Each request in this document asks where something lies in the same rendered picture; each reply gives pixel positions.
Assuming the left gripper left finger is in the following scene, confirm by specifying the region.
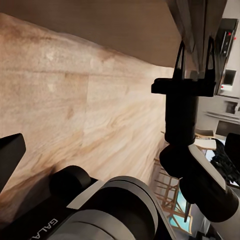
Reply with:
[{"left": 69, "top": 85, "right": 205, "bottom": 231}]
[{"left": 0, "top": 133, "right": 26, "bottom": 193}]

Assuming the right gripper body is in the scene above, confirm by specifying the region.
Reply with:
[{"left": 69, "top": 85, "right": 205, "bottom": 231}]
[{"left": 151, "top": 80, "right": 216, "bottom": 128}]

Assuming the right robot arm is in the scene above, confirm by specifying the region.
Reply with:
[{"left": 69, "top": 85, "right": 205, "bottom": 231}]
[{"left": 151, "top": 36, "right": 240, "bottom": 240}]

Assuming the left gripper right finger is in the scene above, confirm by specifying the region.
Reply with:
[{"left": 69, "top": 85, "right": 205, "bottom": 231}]
[{"left": 224, "top": 133, "right": 240, "bottom": 173}]

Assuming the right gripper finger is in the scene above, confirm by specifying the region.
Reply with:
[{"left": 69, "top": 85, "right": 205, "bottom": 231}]
[
  {"left": 197, "top": 36, "right": 217, "bottom": 85},
  {"left": 173, "top": 41, "right": 190, "bottom": 86}
]

